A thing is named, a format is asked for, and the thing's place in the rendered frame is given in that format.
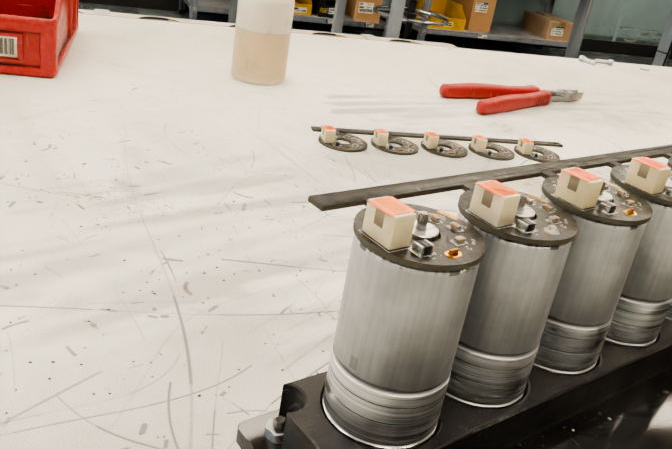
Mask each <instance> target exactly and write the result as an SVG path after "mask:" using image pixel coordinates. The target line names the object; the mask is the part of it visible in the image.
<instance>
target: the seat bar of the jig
mask: <svg viewBox="0 0 672 449"><path fill-rule="evenodd" d="M670 368H672V320H670V319H666V318H665V319H664V322H663V324H662V327H661V329H660V332H659V334H658V337H657V339H656V342H655V344H653V345H651V346H647V347H630V346H624V345H619V344H615V343H612V342H609V341H606V340H605V341H604V344H603V346H602V349H601V352H600V355H599V357H598V360H597V363H596V366H595V368H594V370H593V371H591V372H589V373H586V374H583V375H562V374H557V373H552V372H548V371H545V370H542V369H539V368H537V367H535V366H532V369H531V373H530V376H529V379H528V382H527V385H526V388H525V391H524V394H523V397H522V400H521V401H520V402H518V403H517V404H515V405H513V406H510V407H507V408H502V409H484V408H477V407H473V406H469V405H465V404H462V403H460V402H457V401H455V400H453V399H451V398H449V397H447V396H445V397H444V401H443V405H442V408H441V412H440V416H439V419H438V423H437V427H436V431H435V434H434V436H433V437H432V438H431V439H430V440H429V441H428V442H426V443H424V444H423V445H421V446H418V447H416V448H412V449H505V448H507V447H509V446H511V445H513V444H515V443H517V442H519V441H521V440H523V439H525V438H527V437H529V436H531V435H534V434H536V433H538V432H540V431H542V430H544V429H546V428H548V427H550V426H552V425H554V424H556V423H558V422H560V421H562V420H565V419H567V418H569V417H571V416H573V415H575V414H577V413H579V412H581V411H583V410H585V409H587V408H589V407H591V406H593V405H596V404H598V403H600V402H602V401H604V400H606V399H608V398H610V397H612V396H614V395H616V394H618V393H620V392H622V391H624V390H627V389H629V388H631V387H633V386H635V385H637V384H639V383H641V382H643V381H645V380H647V379H649V378H651V377H653V376H655V375H658V374H660V373H662V372H664V371H666V370H668V369H670ZM326 376H327V371H326V372H322V373H319V374H316V375H312V376H309V377H306V378H303V379H300V380H296V381H293V382H290V383H287V384H283V390H282V396H281V403H280V409H279V415H278V416H283V417H285V418H286V421H285V427H284V434H283V440H282V446H281V449H375V448H371V447H367V446H364V445H362V444H359V443H357V442H355V441H353V440H351V439H349V438H347V437H346V436H344V435H343V434H341V433H340V432H339V431H337V430H336V429H335V428H334V427H333V426H332V425H331V424H330V422H329V421H328V420H327V418H326V416H325V415H324V412H323V410H322V407H321V403H322V397H323V392H324V387H325V381H326Z"/></svg>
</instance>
